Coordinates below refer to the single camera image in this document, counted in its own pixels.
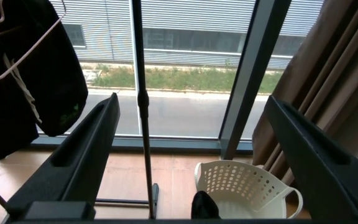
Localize white laundry basket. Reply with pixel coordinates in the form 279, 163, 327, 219
194, 159, 304, 220

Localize brown curtain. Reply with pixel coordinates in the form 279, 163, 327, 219
252, 0, 358, 187

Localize black shorts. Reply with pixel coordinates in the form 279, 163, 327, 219
0, 0, 89, 169

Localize window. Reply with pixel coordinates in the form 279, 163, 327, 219
31, 0, 324, 160

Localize black clothes rack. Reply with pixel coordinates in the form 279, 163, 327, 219
0, 0, 160, 220

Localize pink clothes hanger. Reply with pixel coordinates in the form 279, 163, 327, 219
0, 0, 67, 81

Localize black garment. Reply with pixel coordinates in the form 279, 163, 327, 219
191, 190, 221, 220

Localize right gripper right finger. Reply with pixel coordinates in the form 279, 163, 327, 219
264, 95, 358, 218

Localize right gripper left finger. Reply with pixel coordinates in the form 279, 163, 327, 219
6, 92, 121, 218

